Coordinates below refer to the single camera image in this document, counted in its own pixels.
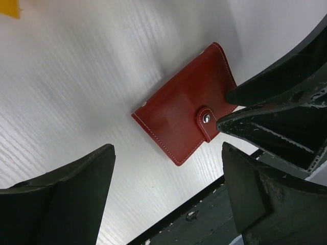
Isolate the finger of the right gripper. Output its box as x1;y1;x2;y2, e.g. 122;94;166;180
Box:
225;17;326;107
217;104;326;173

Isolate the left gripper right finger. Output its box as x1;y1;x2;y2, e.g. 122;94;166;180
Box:
222;142;326;244

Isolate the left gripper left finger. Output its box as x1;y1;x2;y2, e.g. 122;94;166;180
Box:
1;144;115;244

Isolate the red leather card holder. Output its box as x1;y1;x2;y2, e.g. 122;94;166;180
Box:
131;42;236;166

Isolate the yellow plastic card bin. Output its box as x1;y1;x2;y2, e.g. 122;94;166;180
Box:
0;0;21;19

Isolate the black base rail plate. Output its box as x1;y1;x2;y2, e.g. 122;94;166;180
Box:
129;176;239;244

